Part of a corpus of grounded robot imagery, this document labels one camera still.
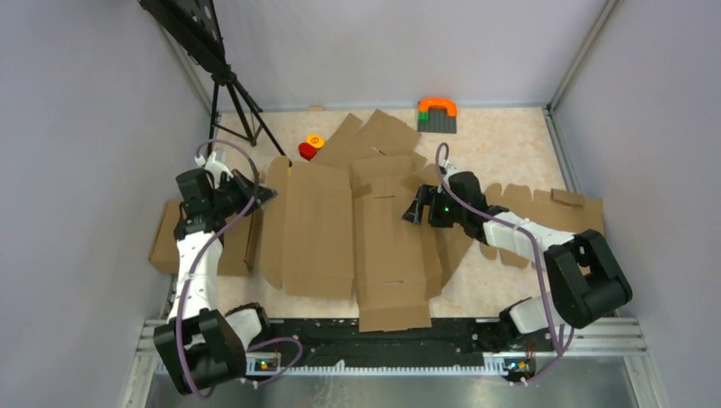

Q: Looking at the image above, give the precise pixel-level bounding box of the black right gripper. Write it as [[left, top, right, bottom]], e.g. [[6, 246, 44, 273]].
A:
[[402, 184, 466, 229]]

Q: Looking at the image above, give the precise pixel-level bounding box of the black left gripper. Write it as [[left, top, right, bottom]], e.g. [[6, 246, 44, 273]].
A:
[[210, 168, 277, 218]]

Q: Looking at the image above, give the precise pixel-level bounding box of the large cardboard box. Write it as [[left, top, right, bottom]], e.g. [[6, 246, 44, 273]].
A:
[[258, 156, 472, 332]]

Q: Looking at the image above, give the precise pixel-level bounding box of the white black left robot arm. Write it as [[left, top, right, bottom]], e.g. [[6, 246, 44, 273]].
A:
[[153, 152, 277, 399]]

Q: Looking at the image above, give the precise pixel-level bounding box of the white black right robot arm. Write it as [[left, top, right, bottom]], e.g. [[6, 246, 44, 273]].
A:
[[402, 164, 633, 350]]

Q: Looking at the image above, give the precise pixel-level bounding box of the folded brown cardboard box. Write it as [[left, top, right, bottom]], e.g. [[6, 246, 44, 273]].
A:
[[149, 200, 264, 277]]

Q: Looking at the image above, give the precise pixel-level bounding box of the small red toy piece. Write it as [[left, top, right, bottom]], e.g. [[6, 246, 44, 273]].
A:
[[298, 133, 326, 161]]

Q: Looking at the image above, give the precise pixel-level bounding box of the flat cardboard blank underneath left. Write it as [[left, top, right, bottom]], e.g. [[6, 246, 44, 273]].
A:
[[311, 110, 427, 171]]

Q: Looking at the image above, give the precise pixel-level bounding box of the orange green grey toy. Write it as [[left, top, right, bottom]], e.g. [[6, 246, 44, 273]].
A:
[[417, 98, 458, 134]]

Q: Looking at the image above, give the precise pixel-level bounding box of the flat cardboard blank at right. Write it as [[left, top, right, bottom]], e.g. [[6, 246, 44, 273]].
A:
[[485, 183, 605, 235]]

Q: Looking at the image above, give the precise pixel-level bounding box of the black tripod stand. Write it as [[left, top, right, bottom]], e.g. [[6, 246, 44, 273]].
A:
[[139, 0, 286, 156]]

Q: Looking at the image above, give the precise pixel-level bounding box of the aluminium frame rail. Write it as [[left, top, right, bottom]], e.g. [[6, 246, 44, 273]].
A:
[[121, 318, 666, 408]]

